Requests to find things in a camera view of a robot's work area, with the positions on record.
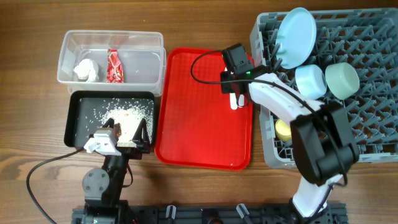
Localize rice and food scraps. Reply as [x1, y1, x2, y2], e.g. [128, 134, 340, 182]
[74, 98, 154, 147]

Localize white plastic fork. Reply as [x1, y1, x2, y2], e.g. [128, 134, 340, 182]
[237, 95, 245, 108]

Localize white plastic spoon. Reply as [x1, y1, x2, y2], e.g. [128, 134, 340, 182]
[224, 67, 239, 111]

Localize red snack wrapper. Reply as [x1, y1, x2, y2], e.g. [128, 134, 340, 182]
[107, 49, 124, 83]

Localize white napkin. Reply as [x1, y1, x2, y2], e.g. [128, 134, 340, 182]
[73, 58, 99, 82]

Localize light blue plate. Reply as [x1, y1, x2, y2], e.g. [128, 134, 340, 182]
[275, 7, 317, 69]

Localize light blue bowl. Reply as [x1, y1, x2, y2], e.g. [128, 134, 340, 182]
[295, 65, 327, 100]

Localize yellow cup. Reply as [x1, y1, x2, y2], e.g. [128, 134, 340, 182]
[275, 119, 292, 142]

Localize green bowl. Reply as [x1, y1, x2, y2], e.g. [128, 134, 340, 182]
[325, 62, 359, 100]

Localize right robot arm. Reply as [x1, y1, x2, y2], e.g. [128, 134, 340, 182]
[221, 44, 359, 223]

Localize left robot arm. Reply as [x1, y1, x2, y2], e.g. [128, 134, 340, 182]
[73, 118, 150, 224]

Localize black plastic tray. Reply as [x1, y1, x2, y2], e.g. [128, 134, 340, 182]
[64, 91, 156, 147]

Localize red serving tray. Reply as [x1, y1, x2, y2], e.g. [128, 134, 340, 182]
[155, 47, 253, 170]

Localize clear plastic bin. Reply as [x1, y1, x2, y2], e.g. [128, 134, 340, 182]
[57, 30, 166, 96]

